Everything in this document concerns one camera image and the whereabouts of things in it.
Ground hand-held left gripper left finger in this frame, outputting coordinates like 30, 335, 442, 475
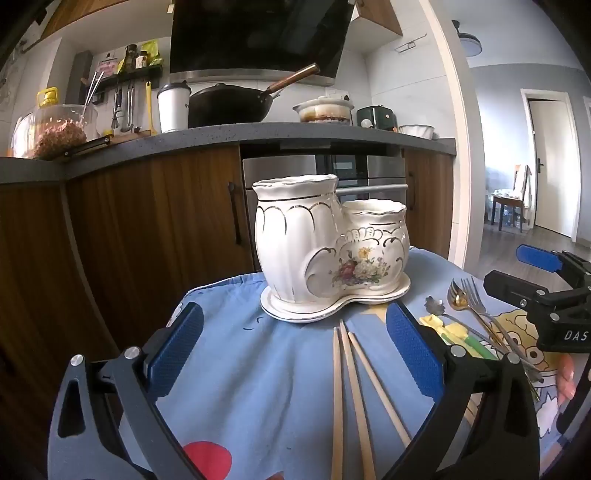
47, 302, 206, 480

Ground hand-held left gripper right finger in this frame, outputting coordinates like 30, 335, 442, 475
383, 302, 541, 480

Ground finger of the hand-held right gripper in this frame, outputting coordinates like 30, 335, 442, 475
516, 244, 565, 274
483, 270, 552, 311

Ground gold metal fork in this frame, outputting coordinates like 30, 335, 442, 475
461, 276, 544, 384

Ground silver flower-shaped spoon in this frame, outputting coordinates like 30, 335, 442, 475
425, 295, 502, 361

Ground white floral ceramic utensil holder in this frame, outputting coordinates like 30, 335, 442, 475
252, 174, 411, 324

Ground person's right hand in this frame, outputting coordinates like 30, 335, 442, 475
556, 357, 578, 403

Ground yellow green plastic utensil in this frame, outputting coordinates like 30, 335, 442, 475
419, 315, 498, 361

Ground gold metal spoon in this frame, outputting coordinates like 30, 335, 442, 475
447, 278, 522, 365

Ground wooden chair with cloth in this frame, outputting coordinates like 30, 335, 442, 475
492, 164, 533, 232

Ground white room door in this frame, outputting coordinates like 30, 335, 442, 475
529, 99, 579, 237

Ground blue cartoon printed cloth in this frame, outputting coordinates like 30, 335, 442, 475
152, 247, 573, 480

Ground wooden base cabinet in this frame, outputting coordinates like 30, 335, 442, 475
0, 143, 455, 370

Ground white fluted bowl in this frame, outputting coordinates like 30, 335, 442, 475
398, 124, 435, 140

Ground stainless steel oven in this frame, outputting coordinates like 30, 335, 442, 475
241, 154, 409, 273

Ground dark green kitchen appliance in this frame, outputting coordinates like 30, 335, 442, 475
356, 105, 399, 132

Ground wooden cutting board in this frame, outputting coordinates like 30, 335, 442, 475
106, 129, 153, 142

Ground round ceiling lamp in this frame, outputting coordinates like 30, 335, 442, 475
452, 21, 482, 58

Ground grey kitchen countertop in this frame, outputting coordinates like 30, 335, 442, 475
0, 121, 457, 185

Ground white travel mug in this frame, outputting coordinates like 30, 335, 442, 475
157, 80, 191, 134

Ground yellow silicone spatula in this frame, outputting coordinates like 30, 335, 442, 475
145, 80, 158, 136

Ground clear jar of dried food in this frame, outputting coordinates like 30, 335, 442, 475
31, 104, 99, 160

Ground stained white clay pot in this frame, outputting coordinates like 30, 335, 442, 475
292, 96, 355, 125

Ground metal chopsticks in jar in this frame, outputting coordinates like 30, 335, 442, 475
83, 70, 105, 121

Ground yellow green snack packet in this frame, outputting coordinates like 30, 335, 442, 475
141, 39, 163, 68

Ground black glass range hood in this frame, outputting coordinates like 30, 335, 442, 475
169, 0, 356, 87

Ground black handled knife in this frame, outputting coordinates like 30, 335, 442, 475
62, 136, 114, 156

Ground black wok with wooden handle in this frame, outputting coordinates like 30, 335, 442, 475
187, 63, 321, 129

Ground metal wall hook rack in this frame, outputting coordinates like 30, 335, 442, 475
394, 34, 426, 52

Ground black wall shelf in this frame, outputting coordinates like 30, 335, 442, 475
90, 65, 163, 90

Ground wooden wall cabinet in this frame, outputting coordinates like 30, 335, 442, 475
41, 0, 404, 40

